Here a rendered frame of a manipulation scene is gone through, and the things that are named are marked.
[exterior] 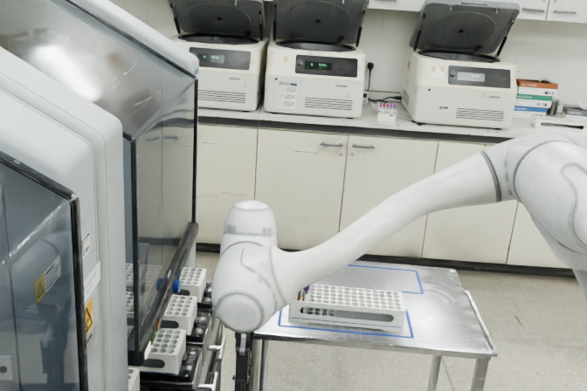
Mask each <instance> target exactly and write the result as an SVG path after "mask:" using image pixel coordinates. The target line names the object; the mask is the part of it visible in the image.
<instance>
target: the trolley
mask: <svg viewBox="0 0 587 391"><path fill-rule="evenodd" d="M315 284H317V285H336V286H346V287H355V288H366V289H376V290H386V291H395V292H402V293H403V298H404V305H405V309H406V312H405V318H404V330H403V331H402V332H401V333H399V332H389V331H384V330H379V329H369V328H360V327H351V326H332V325H323V324H313V323H307V324H302V323H293V322H289V321H288V311H289V305H287V306H286V307H284V308H283V309H281V310H280V311H278V312H277V313H276V314H275V315H274V316H272V317H271V319H270V320H269V321H268V322H267V323H266V324H265V325H264V326H262V327H261V328H260V329H258V330H256V331H255V334H254V339H253V342H252V350H251V355H252V357H251V358H250V362H253V367H250V368H251V380H250V391H258V385H259V391H266V387H267V373H268V360H269V346H270V340H274V341H284V342H293V343H303V344H313V345H323V346H341V347H351V348H361V349H370V350H380V351H391V352H400V353H419V354H429V355H432V366H431V372H430V377H429V382H428V388H427V391H436V389H437V384H438V378H439V369H440V364H441V359H442V356H448V357H458V358H468V359H476V363H475V368H474V372H473V381H472V386H471V390H470V391H483V388H484V384H485V379H486V375H487V367H488V362H489V361H490V360H491V357H497V356H498V353H497V351H496V349H495V346H494V343H493V342H492V339H491V337H490V335H489V333H488V330H487V328H486V326H485V323H484V321H483V319H482V317H481V315H480V312H479V310H478V307H477V305H476V304H475V302H474V299H473V296H472V294H471V292H470V291H467V290H464V288H463V285H462V284H461V282H460V279H459V276H458V273H457V272H456V270H455V269H448V268H438V267H428V266H417V265H408V264H387V263H378V262H367V261H356V260H355V261H353V262H352V263H350V264H348V265H347V266H345V267H344V268H342V269H341V270H339V271H338V272H336V273H334V274H332V275H330V276H328V277H326V278H324V279H322V280H320V281H318V282H316V283H315ZM468 299H469V300H468ZM481 330H482V331H481ZM484 336H485V337H484ZM261 340H262V347H261V361H260V376H259V356H260V341H261ZM489 348H490V349H489Z"/></svg>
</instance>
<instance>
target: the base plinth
mask: <svg viewBox="0 0 587 391"><path fill-rule="evenodd" d="M220 248H221V244H208V243H196V251H202V252H215V253H220ZM279 249H280V248H279ZM281 250H283V251H286V252H298V251H302V250H291V249H281ZM356 261H367V262H378V263H387V264H408V265H417V266H428V267H438V268H448V269H455V270H464V271H489V272H502V273H514V274H527V275H540V276H552V277H565V278H575V277H576V276H575V274H574V271H573V270H572V269H570V268H556V267H542V266H529V265H516V264H496V263H483V262H471V261H459V260H447V259H435V258H422V257H397V256H384V255H371V254H363V255H362V256H360V257H359V258H358V259H356Z"/></svg>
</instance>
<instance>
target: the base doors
mask: <svg viewBox="0 0 587 391"><path fill-rule="evenodd" d="M257 136H258V151H257ZM200 141H208V142H216V143H217V144H218V145H217V146H212V145H204V144H200ZM323 142H324V144H335V145H339V143H341V144H342V145H343V147H330V146H321V143H323ZM347 143H348V148H347ZM354 144H356V145H357V146H367V147H370V145H373V147H375V149H374V148H361V147H352V146H353V145H354ZM493 146H495V145H483V144H471V143H459V142H447V141H439V143H438V142H437V141H422V140H409V139H397V138H384V137H371V136H358V135H349V139H348V136H347V135H339V134H318V133H306V132H295V131H284V130H272V129H261V128H259V134H258V129H257V128H247V127H221V126H209V125H198V134H197V223H198V233H197V237H196V243H208V244H221V237H222V235H223V231H224V222H225V219H226V217H227V214H228V212H229V210H230V208H231V206H232V205H233V204H234V203H236V202H242V201H246V200H254V190H255V201H259V202H263V203H265V204H267V205H269V206H270V207H271V208H272V211H273V215H274V218H275V222H276V227H277V243H278V248H281V249H291V250H308V249H311V248H313V247H315V246H317V245H319V244H322V243H324V242H326V241H328V240H329V239H330V238H331V237H333V236H335V235H336V234H338V230H339V232H341V231H342V230H344V229H345V228H347V227H348V226H349V225H350V224H352V223H353V222H355V221H356V220H357V219H359V218H360V217H362V216H363V215H365V214H366V213H368V212H369V211H370V210H372V209H374V208H375V207H376V206H377V205H378V204H380V203H381V202H383V201H385V200H386V199H387V198H389V197H390V196H393V195H394V194H396V193H397V192H398V191H400V190H402V189H404V188H406V187H408V186H410V185H412V184H413V183H415V182H418V181H421V180H423V179H425V178H426V177H428V176H431V175H434V174H436V173H438V172H440V171H442V170H444V169H446V168H449V167H451V166H452V165H454V164H456V163H459V162H461V161H463V160H465V159H466V158H468V157H470V156H472V155H474V154H477V153H479V152H481V151H483V150H486V149H488V148H490V147H493ZM437 148H438V149H437ZM294 150H309V151H313V153H312V154H301V153H294ZM346 152H347V157H346ZM339 153H342V156H339ZM351 153H354V155H353V156H351V155H350V154H351ZM256 154H257V168H256ZM435 160H436V161H435ZM345 161H346V166H345ZM434 166H435V167H434ZM344 169H345V174H344ZM433 171H434V172H433ZM255 172H256V185H255ZM343 178H344V183H343ZM342 187H343V192H342ZM341 205H342V209H341ZM340 213H341V218H340ZM426 218H427V219H426ZM339 222H340V227H339ZM421 253H422V254H421ZM365 254H371V255H384V256H397V257H422V258H435V259H447V260H459V261H471V262H483V263H496V264H516V265H529V266H542V267H556V268H570V267H569V266H568V265H566V264H564V263H562V262H561V261H560V260H559V259H558V258H557V257H556V256H555V254H554V253H553V251H552V249H550V247H549V245H548V244H547V242H546V240H545V239H544V237H543V236H542V234H541V232H540V231H539V230H538V229H537V228H536V226H535V224H534V223H533V221H532V220H531V217H530V214H529V213H528V211H527V210H526V209H525V207H524V205H523V204H522V203H520V202H517V201H516V200H510V201H505V202H497V203H492V204H482V205H473V206H465V207H459V208H452V209H443V210H440V211H436V212H432V213H430V214H428V215H425V216H422V217H420V218H419V219H417V220H415V221H413V222H411V223H409V224H408V225H406V226H404V227H403V228H402V229H401V230H399V231H398V232H396V233H395V234H393V235H392V236H390V237H388V238H387V239H385V240H384V241H382V242H381V243H380V244H378V245H377V246H376V247H374V248H373V249H371V250H369V251H368V252H366V253H365ZM570 269H572V268H570Z"/></svg>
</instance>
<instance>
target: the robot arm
mask: <svg viewBox="0 0 587 391"><path fill-rule="evenodd" d="M510 200H516V201H517V202H520V203H522V204H523V205H524V207H525V209H526V210H527V211H528V213H529V214H530V217H531V220H532V221H533V223H534V224H535V226H536V228H537V229H538V230H539V231H540V232H541V234H542V236H543V237H544V239H545V240H546V242H547V244H548V245H549V247H550V249H552V251H553V253H554V254H555V256H556V257H557V258H558V259H559V260H560V261H561V262H562V263H564V264H566V265H568V266H569V267H570V268H572V270H573V271H574V274H575V276H576V278H577V281H578V283H579V285H580V287H581V289H582V291H583V293H584V296H585V298H586V300H587V139H586V138H585V137H584V136H582V135H581V134H580V133H578V132H575V131H569V130H548V131H542V132H538V133H534V134H528V135H524V136H522V137H518V138H515V139H512V140H509V141H504V142H502V143H500V144H497V145H495V146H493V147H490V148H488V149H486V150H483V151H481V152H479V153H477V154H474V155H472V156H470V157H468V158H466V159H465V160H463V161H461V162H459V163H456V164H454V165H452V166H451V167H449V168H446V169H444V170H442V171H440V172H438V173H436V174H434V175H431V176H428V177H426V178H425V179H423V180H421V181H418V182H415V183H413V184H412V185H410V186H408V187H406V188H404V189H402V190H400V191H398V192H397V193H396V194H394V195H392V196H390V197H389V198H387V199H386V200H385V201H383V202H381V203H380V204H378V205H377V206H376V207H375V208H374V209H372V210H370V211H369V212H368V213H366V214H365V215H363V216H362V217H360V218H359V219H357V220H356V221H355V222H353V223H352V224H350V225H349V226H348V227H347V228H345V229H344V230H342V231H341V232H339V233H338V234H336V235H335V236H333V237H331V238H330V239H329V240H328V241H326V242H324V243H322V244H319V245H317V246H315V247H313V248H311V249H308V250H303V251H298V252H286V251H283V250H281V249H279V248H278V243H277V227H276V222H275V218H274V215H273V211H272V208H271V207H270V206H269V205H267V204H265V203H263V202H259V201H254V200H246V201H242V202H236V203H234V204H233V205H232V206H231V208H230V210H229V212H228V214H227V217H226V219H225V222H224V231H223V235H222V237H221V248H220V259H219V261H218V264H217V267H216V269H215V271H214V275H213V279H212V286H211V301H212V304H213V306H214V307H215V310H216V313H217V315H218V319H219V320H220V322H221V323H222V324H223V325H224V326H225V327H227V328H228V329H230V330H232V331H233V332H235V339H236V344H235V351H236V375H233V376H232V379H233V380H235V388H234V391H250V380H251V368H250V367H253V362H250V358H251V357H252V355H251V350H252V342H253V339H254V334H255V331H256V330H258V329H260V328H261V327H262V326H264V325H265V324H266V323H267V322H268V321H269V320H270V319H271V317H272V316H274V315H275V314H276V313H277V312H278V311H280V310H281V309H283V308H284V307H286V306H287V305H291V304H292V302H293V300H294V297H295V295H296V294H297V293H298V292H299V291H300V290H301V289H303V288H305V287H307V286H309V285H311V284H314V283H316V282H318V281H320V280H322V279H324V278H326V277H328V276H330V275H332V274H334V273H336V272H338V271H339V270H341V269H342V268H344V267H345V266H347V265H348V264H350V263H352V262H353V261H355V260H356V259H358V258H359V257H360V256H362V255H363V254H365V253H366V252H368V251H369V250H371V249H373V248H374V247H376V246H377V245H378V244H380V243H381V242H382V241H384V240H385V239H387V238H388V237H390V236H392V235H393V234H395V233H396V232H398V231H399V230H401V229H402V228H403V227H404V226H406V225H408V224H409V223H411V222H413V221H415V220H417V219H419V218H420V217H422V216H425V215H428V214H430V213H432V212H436V211H440V210H443V209H452V208H459V207H465V206H473V205H482V204H492V203H497V202H505V201H510Z"/></svg>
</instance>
